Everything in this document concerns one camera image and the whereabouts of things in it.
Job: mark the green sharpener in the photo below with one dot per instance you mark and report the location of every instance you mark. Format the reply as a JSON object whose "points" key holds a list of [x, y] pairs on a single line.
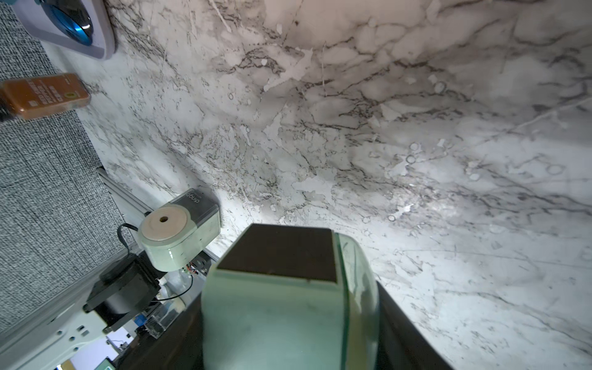
{"points": [[291, 298], [174, 234]]}

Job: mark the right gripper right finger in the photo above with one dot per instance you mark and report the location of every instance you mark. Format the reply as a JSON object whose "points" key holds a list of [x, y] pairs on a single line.
{"points": [[401, 345]]}

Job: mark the spice jar black lid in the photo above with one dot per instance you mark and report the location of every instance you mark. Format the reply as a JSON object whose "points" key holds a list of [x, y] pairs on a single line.
{"points": [[42, 96]]}

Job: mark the lavender cutting board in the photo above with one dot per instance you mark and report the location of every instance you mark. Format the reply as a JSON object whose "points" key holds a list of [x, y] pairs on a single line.
{"points": [[31, 15]]}

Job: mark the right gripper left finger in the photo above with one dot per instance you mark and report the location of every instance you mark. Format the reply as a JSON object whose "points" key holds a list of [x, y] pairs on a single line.
{"points": [[180, 347]]}

